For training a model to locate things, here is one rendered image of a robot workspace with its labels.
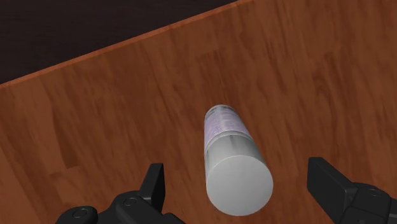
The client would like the white cylindrical bottle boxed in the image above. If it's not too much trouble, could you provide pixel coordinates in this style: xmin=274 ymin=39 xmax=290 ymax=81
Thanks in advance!
xmin=203 ymin=104 xmax=274 ymax=216

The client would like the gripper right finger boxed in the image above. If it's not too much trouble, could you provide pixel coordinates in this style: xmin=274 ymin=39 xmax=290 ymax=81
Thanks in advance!
xmin=307 ymin=157 xmax=397 ymax=224

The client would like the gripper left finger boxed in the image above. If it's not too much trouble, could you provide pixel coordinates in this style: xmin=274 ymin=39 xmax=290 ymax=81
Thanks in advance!
xmin=54 ymin=162 xmax=186 ymax=224

